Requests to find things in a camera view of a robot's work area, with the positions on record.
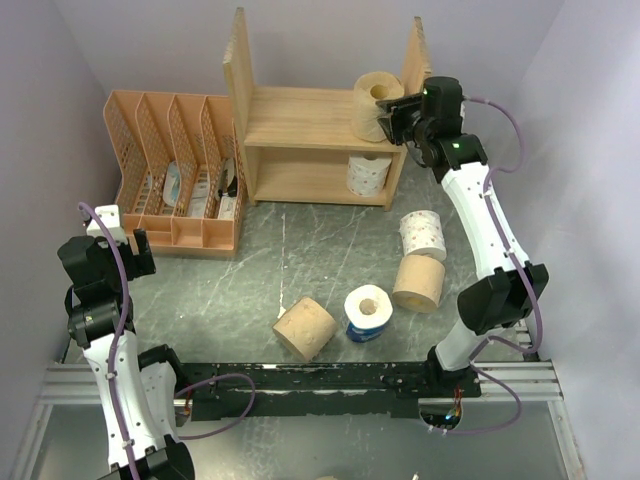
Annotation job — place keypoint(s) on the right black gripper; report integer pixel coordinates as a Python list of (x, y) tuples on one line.
[(393, 124)]

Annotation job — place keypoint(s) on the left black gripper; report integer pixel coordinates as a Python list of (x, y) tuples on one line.
[(138, 264)]

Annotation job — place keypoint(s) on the beige toilet roll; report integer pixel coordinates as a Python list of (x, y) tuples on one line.
[(305, 328), (368, 90), (419, 283)]

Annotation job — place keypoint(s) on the white dotted toilet roll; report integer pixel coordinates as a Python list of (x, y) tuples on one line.
[(422, 234)]

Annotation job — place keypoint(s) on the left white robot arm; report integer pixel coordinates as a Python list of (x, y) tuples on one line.
[(136, 389)]

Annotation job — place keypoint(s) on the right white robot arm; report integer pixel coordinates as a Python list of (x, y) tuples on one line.
[(509, 284)]

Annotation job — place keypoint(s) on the wooden two-tier shelf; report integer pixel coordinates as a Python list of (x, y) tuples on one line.
[(295, 143)]

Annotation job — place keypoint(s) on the ruler set package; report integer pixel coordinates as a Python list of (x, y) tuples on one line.
[(199, 195)]

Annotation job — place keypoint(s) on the blue correction tape pack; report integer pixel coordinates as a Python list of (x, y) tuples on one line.
[(172, 185)]

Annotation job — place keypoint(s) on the white stapler box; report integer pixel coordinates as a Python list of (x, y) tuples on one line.
[(227, 208)]

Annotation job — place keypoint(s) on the orange plastic desk organizer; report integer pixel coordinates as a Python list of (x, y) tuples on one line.
[(182, 181)]

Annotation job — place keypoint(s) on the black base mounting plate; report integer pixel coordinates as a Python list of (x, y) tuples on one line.
[(398, 389)]

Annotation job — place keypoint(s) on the white toilet roll blue wrapper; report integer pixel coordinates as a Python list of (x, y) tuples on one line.
[(368, 309)]

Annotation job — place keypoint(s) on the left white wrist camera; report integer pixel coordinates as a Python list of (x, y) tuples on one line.
[(111, 219)]

